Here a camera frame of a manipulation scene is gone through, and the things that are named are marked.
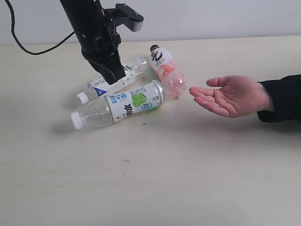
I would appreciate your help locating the black sleeved forearm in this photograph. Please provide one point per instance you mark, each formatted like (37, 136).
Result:
(285, 95)

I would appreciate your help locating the person's open bare hand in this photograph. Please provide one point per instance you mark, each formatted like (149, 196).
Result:
(233, 96)

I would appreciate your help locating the clear bottle lime green label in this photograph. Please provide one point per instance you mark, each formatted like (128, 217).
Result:
(109, 109)

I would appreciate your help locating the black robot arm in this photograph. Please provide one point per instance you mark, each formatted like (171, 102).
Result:
(96, 32)

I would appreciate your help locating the pink peach drink bottle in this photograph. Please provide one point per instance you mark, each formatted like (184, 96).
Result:
(173, 81)

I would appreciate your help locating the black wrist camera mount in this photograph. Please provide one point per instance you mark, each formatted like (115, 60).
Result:
(122, 14)

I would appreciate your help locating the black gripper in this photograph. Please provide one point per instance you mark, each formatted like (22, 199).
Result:
(101, 51)

